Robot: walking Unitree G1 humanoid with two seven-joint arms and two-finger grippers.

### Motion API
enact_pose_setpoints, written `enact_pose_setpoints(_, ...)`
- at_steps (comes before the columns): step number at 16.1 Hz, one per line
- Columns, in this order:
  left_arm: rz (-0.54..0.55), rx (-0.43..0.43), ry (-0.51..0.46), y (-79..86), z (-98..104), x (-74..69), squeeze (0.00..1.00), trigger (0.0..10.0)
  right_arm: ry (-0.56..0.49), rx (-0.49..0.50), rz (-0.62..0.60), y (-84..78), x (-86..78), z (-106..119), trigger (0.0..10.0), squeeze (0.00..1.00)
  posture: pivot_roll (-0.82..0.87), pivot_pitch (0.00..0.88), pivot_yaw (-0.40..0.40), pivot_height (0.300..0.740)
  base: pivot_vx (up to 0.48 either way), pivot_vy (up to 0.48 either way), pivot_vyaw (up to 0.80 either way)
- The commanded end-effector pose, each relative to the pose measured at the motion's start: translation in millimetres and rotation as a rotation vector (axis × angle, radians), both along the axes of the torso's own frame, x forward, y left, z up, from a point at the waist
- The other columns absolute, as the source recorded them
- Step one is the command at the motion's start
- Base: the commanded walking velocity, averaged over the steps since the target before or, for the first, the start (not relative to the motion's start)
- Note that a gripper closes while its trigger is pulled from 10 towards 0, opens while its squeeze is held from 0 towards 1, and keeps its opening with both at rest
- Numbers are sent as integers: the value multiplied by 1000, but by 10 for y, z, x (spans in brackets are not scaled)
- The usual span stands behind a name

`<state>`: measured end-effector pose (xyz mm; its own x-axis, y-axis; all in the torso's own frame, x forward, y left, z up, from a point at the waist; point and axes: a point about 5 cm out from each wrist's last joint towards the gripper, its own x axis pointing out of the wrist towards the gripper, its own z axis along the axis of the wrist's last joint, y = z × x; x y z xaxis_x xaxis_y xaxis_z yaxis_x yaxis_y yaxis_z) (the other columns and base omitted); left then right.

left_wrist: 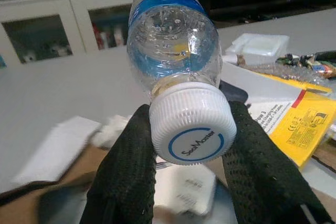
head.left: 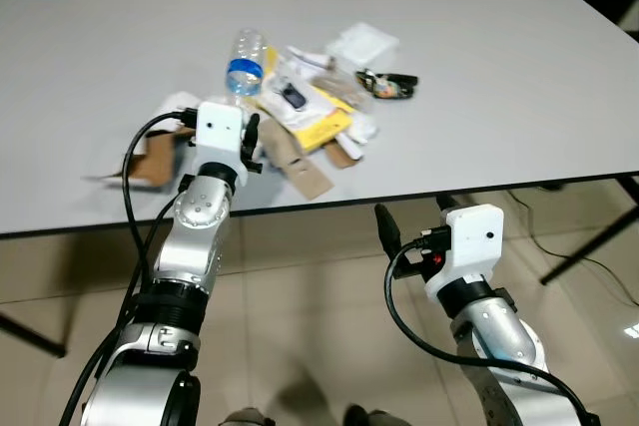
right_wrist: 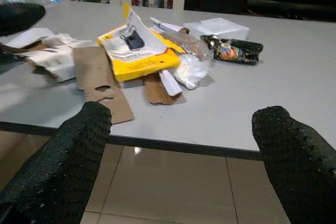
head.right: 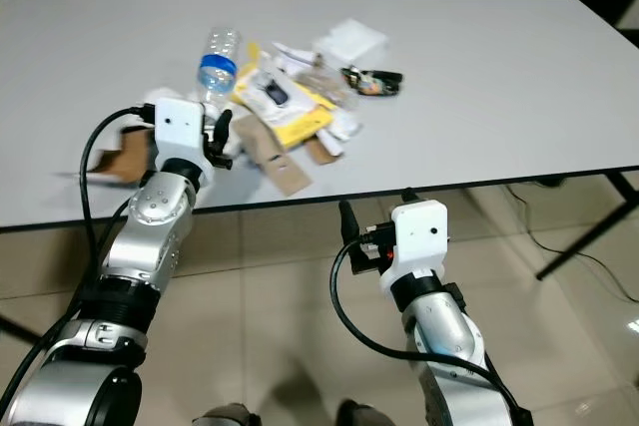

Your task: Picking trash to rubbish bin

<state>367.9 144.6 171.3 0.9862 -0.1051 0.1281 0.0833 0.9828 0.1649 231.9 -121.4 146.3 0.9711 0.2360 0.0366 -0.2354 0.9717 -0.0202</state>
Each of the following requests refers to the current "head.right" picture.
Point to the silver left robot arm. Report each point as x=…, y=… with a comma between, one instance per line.
x=160, y=236

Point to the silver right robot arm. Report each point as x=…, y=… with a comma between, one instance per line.
x=449, y=331

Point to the blue-labelled clear plastic bottle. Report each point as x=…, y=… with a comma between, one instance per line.
x=218, y=72

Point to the long brown cardboard strip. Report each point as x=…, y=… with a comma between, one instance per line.
x=280, y=167

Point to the small brown cardboard piece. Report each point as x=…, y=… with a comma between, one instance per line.
x=321, y=151

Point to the yellow product package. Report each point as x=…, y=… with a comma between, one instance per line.
x=305, y=127

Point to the wide brown cardboard piece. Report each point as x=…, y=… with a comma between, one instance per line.
x=130, y=157

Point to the white crumpled tissue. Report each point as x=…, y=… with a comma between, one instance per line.
x=344, y=125

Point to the clear crumpled plastic wrapper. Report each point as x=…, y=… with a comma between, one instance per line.
x=324, y=82

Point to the grey folding table black legs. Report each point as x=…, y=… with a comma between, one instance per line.
x=489, y=77

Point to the white flat box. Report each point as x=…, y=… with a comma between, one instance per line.
x=349, y=42

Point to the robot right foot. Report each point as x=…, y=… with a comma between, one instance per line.
x=364, y=414

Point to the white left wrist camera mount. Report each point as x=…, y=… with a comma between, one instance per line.
x=180, y=132

